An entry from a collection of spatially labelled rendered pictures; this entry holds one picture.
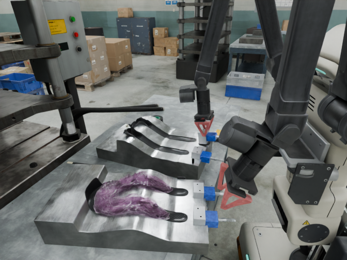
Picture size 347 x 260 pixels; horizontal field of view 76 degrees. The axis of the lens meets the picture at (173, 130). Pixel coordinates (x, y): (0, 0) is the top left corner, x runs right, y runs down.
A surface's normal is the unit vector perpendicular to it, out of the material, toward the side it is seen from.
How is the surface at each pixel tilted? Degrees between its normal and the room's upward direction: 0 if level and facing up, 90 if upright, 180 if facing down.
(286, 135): 89
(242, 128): 90
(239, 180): 26
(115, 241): 90
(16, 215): 0
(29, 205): 0
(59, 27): 90
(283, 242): 0
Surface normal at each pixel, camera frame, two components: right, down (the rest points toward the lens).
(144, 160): -0.37, 0.46
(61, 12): 0.93, 0.17
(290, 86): -0.12, 0.36
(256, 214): -0.01, -0.88
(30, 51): 0.52, 0.41
